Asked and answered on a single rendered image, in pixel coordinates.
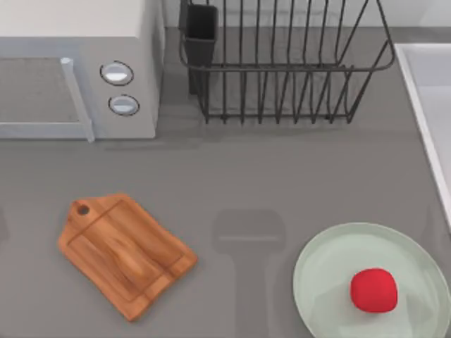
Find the small microwave knob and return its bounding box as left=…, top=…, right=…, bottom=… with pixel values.
left=107, top=94, right=141, bottom=116

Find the wooden cutting board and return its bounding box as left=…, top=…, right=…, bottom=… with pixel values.
left=57, top=192, right=199, bottom=323

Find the black cutlery holder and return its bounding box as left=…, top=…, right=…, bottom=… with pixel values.
left=178, top=3, right=219, bottom=95

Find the pale microwave oven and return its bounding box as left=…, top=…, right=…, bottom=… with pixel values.
left=0, top=0, right=166, bottom=142

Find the large microwave knob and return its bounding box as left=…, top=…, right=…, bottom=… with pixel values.
left=99, top=60, right=135, bottom=87

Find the pale green plate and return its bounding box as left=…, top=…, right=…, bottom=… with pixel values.
left=292, top=221, right=446, bottom=338

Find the red tomato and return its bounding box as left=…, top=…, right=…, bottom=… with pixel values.
left=350, top=268, right=399, bottom=313

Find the microwave oven door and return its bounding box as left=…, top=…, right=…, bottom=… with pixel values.
left=0, top=56, right=93, bottom=140

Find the black wire dish rack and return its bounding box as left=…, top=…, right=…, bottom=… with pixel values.
left=178, top=0, right=395, bottom=125

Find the microwave door handle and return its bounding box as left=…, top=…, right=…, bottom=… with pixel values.
left=59, top=57, right=96, bottom=144

